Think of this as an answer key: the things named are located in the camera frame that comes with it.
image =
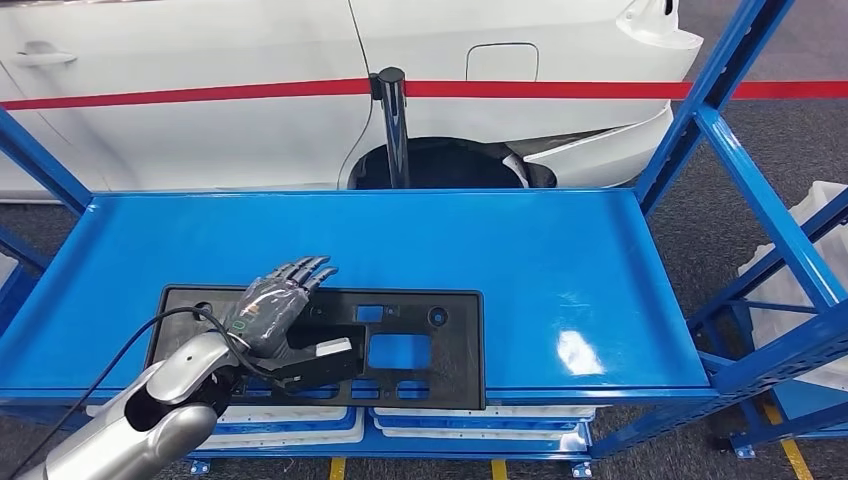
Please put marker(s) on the blue metal shelf rack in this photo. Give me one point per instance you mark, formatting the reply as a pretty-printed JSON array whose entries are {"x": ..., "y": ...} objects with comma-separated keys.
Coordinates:
[
  {"x": 772, "y": 307},
  {"x": 464, "y": 265}
]

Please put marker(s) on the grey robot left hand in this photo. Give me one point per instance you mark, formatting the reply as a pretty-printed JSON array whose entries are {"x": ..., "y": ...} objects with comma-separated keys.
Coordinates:
[{"x": 265, "y": 311}]

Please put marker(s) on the clear plastic film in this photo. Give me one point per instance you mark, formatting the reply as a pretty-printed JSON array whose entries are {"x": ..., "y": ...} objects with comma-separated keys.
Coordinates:
[{"x": 262, "y": 308}]

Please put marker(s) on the black stanchion post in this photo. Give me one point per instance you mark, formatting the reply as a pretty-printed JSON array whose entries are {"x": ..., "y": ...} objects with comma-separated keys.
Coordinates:
[{"x": 395, "y": 132}]

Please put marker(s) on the yellow floor tape square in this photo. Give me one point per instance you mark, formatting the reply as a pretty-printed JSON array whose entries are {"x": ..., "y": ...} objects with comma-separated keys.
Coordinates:
[{"x": 337, "y": 469}]

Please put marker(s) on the white car body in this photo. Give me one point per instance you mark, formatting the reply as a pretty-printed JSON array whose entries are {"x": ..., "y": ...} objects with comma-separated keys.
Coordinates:
[{"x": 199, "y": 146}]

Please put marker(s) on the black plastic panel part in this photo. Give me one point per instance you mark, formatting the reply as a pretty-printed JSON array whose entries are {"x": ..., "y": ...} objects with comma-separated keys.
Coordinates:
[{"x": 444, "y": 371}]

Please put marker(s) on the blue plastic bin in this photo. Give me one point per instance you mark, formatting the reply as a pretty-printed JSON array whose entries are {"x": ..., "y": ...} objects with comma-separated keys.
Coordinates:
[
  {"x": 291, "y": 427},
  {"x": 464, "y": 424}
]

